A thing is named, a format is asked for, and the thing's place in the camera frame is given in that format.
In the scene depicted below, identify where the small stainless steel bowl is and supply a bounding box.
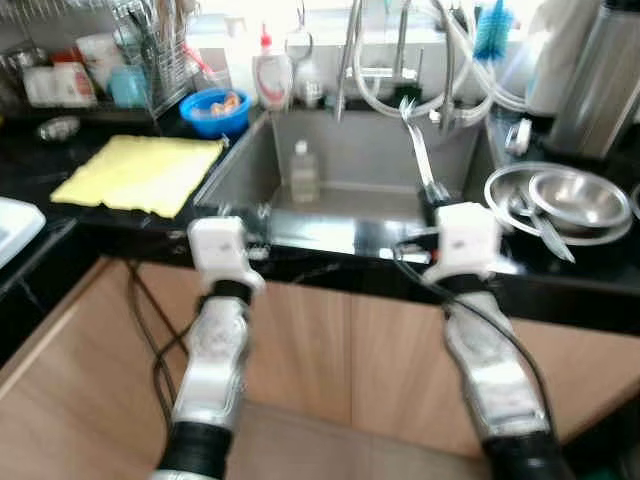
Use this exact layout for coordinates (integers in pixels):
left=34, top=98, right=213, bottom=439
left=526, top=169, right=632, bottom=232

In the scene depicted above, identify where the large stainless steel bowl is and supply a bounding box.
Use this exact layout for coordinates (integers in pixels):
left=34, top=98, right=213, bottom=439
left=484, top=161, right=634, bottom=247

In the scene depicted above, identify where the clear plastic bottle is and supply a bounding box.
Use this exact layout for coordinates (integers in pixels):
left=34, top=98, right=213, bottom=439
left=289, top=139, right=321, bottom=205

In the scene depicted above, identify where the stainless steel sink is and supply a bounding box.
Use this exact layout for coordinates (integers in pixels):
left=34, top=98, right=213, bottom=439
left=193, top=105, right=501, bottom=251

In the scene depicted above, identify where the wooden sink cabinet door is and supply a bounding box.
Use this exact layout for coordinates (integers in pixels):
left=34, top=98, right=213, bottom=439
left=350, top=290, right=640, bottom=459
left=240, top=278, right=353, bottom=426

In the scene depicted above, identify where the metal table knife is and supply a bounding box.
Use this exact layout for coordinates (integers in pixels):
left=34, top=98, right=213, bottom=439
left=515, top=190, right=578, bottom=265

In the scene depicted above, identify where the blue plastic bowl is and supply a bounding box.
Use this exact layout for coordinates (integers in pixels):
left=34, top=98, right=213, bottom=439
left=179, top=87, right=252, bottom=140

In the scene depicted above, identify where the yellow dish cloth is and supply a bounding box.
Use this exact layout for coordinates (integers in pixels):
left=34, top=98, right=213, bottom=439
left=50, top=134, right=227, bottom=220

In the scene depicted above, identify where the white red-capped soap bottle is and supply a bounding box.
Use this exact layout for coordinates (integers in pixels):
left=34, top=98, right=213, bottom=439
left=252, top=24, right=295, bottom=112

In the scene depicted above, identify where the chrome sink faucet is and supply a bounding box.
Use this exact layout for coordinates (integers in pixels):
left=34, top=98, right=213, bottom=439
left=335, top=0, right=461, bottom=126

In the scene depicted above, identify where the blue bottle brush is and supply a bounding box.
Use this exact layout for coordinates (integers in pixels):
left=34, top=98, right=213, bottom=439
left=472, top=0, right=515, bottom=63

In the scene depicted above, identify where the teal plastic cup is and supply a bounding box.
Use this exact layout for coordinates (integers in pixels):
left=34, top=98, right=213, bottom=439
left=107, top=64, right=151, bottom=110

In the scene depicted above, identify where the tall stainless steel cylinder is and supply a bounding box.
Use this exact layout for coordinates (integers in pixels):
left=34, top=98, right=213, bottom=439
left=543, top=0, right=640, bottom=163

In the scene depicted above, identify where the small steel strainer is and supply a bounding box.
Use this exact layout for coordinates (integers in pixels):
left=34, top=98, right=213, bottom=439
left=35, top=114, right=83, bottom=143

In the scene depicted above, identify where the wooden cabinet side panel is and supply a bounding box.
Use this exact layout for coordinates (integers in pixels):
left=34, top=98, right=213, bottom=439
left=0, top=255, right=191, bottom=480

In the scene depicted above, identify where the white plastic tray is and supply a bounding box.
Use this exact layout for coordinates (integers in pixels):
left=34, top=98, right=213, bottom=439
left=0, top=196, right=47, bottom=273

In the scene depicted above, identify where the white red packet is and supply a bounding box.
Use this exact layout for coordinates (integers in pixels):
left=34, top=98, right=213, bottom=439
left=75, top=32, right=126, bottom=91

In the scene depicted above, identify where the white mug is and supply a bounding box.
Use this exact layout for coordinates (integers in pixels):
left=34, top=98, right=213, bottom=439
left=22, top=60, right=98, bottom=108

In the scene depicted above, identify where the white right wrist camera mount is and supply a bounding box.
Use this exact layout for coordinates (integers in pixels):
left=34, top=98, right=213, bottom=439
left=423, top=201, right=504, bottom=283

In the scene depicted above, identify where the white flexible hose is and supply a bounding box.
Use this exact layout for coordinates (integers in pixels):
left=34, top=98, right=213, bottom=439
left=350, top=0, right=531, bottom=126

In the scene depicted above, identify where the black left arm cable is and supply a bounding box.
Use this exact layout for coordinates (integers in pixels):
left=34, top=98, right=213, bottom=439
left=125, top=260, right=201, bottom=421

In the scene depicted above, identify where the wire dish rack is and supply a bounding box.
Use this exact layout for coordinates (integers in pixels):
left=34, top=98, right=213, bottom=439
left=105, top=0, right=199, bottom=113

